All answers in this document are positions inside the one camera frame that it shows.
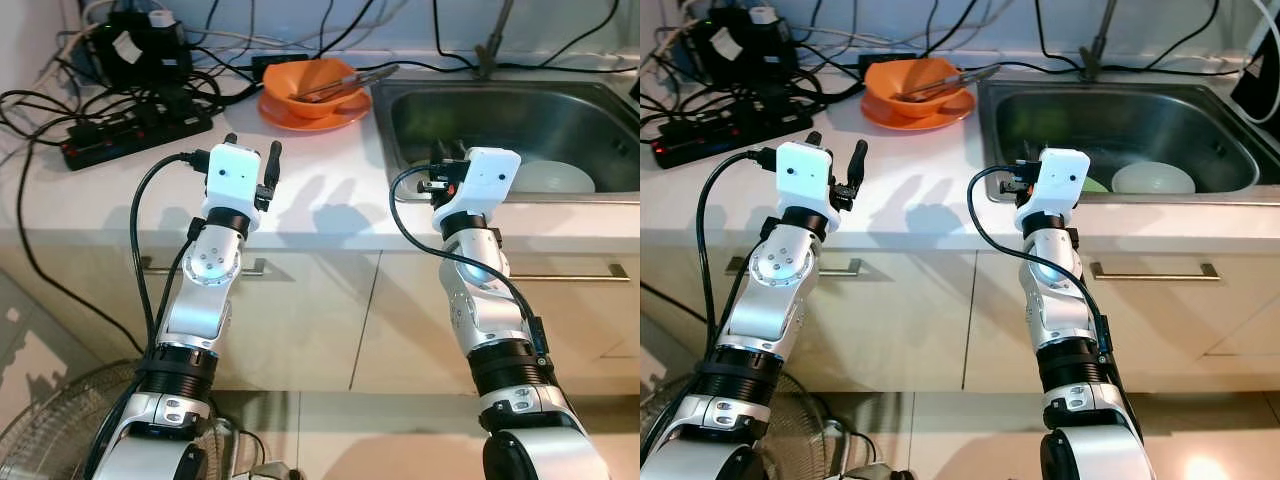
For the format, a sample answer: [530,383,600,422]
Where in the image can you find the orange plastic plate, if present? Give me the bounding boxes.
[258,90,373,132]
[860,88,976,131]

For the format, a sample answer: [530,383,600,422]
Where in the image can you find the orange plastic bowl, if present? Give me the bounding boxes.
[865,58,966,106]
[262,58,369,119]

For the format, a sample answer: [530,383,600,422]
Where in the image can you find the metal kitchen tongs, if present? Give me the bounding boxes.
[300,65,401,104]
[895,65,1001,104]

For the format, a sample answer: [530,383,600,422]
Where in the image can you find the black power strip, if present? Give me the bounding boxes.
[60,100,214,171]
[650,108,801,169]

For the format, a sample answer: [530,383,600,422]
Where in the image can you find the metal sink faucet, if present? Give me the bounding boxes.
[474,0,517,81]
[1085,0,1121,81]

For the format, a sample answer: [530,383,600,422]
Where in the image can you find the stainless steel sink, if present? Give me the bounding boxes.
[978,78,1263,206]
[370,78,641,206]

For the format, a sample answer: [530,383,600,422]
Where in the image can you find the black charger box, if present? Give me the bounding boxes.
[95,10,193,86]
[690,8,793,86]

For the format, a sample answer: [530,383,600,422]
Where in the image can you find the cream cabinet drawer front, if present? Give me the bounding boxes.
[962,250,1280,393]
[700,248,976,393]
[125,248,381,393]
[352,250,641,396]

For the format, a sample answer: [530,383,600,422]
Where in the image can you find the black appliance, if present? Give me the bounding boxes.
[1230,40,1280,126]

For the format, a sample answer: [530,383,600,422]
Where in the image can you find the grey floor fan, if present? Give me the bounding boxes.
[0,360,236,480]
[640,375,836,480]

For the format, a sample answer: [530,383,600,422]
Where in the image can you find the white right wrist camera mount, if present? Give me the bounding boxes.
[437,147,522,229]
[1015,148,1091,236]

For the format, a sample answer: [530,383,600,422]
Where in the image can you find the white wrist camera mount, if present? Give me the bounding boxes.
[203,143,263,226]
[437,147,522,229]
[1015,148,1091,236]
[775,142,839,223]

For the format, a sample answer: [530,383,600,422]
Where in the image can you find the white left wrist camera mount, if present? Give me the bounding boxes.
[775,142,839,223]
[203,143,263,226]

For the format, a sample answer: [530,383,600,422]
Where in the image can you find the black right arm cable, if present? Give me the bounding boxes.
[388,165,549,363]
[965,165,1116,356]

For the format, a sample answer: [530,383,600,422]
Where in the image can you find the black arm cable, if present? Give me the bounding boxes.
[388,165,549,363]
[128,152,209,356]
[965,165,1116,356]
[696,150,779,351]

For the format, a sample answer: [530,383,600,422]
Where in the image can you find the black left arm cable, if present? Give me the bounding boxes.
[128,152,209,356]
[696,150,779,351]

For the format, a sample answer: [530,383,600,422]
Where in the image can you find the black hanging power cable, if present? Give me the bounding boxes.
[0,88,151,356]

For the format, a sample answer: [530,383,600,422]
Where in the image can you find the white water hose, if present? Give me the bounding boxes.
[1248,0,1280,61]

